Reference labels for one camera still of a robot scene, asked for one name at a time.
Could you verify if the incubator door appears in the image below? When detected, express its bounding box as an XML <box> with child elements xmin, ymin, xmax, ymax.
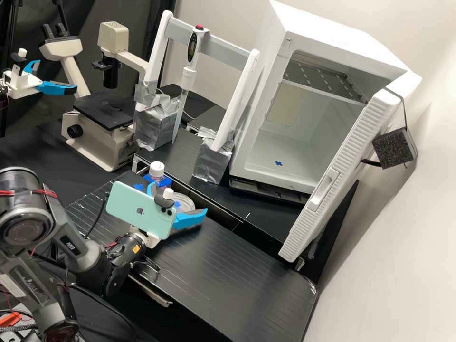
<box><xmin>277</xmin><ymin>70</ymin><xmax>424</xmax><ymax>264</ymax></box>

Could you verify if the cream microscope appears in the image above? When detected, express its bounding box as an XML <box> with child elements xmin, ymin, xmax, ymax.
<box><xmin>38</xmin><ymin>21</ymin><xmax>151</xmax><ymax>173</ymax></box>

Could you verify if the petri dish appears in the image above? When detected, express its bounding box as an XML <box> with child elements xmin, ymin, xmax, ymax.
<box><xmin>169</xmin><ymin>190</ymin><xmax>197</xmax><ymax>215</ymax></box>

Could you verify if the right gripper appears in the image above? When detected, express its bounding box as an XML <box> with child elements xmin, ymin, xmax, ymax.
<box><xmin>141</xmin><ymin>181</ymin><xmax>209</xmax><ymax>249</ymax></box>

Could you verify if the white pipette stand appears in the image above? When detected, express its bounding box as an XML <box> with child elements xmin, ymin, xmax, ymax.
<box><xmin>132</xmin><ymin>9</ymin><xmax>262</xmax><ymax>185</ymax></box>

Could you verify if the black platform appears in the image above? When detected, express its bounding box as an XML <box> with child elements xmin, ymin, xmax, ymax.
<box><xmin>65</xmin><ymin>170</ymin><xmax>320</xmax><ymax>342</ymax></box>
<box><xmin>132</xmin><ymin>126</ymin><xmax>360</xmax><ymax>285</ymax></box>

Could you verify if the small bottle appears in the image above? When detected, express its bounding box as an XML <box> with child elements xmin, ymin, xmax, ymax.
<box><xmin>149</xmin><ymin>161</ymin><xmax>166</xmax><ymax>183</ymax></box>

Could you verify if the right wrist camera phone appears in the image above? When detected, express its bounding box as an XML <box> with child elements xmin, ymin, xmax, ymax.
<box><xmin>106</xmin><ymin>180</ymin><xmax>178</xmax><ymax>240</ymax></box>

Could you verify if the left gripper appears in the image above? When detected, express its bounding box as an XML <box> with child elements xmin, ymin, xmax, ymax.
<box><xmin>3</xmin><ymin>59</ymin><xmax>78</xmax><ymax>99</ymax></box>

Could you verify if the pipette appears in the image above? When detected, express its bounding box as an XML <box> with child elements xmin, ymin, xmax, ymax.
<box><xmin>171</xmin><ymin>24</ymin><xmax>210</xmax><ymax>144</ymax></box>

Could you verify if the white incubator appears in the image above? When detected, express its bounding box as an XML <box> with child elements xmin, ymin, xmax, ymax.
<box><xmin>228</xmin><ymin>0</ymin><xmax>409</xmax><ymax>206</ymax></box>

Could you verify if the blue bottle holder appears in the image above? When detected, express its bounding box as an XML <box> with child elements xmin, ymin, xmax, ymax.
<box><xmin>142</xmin><ymin>173</ymin><xmax>174</xmax><ymax>190</ymax></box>

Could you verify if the black cable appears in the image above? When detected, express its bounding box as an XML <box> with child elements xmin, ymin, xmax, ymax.
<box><xmin>82</xmin><ymin>192</ymin><xmax>110</xmax><ymax>239</ymax></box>

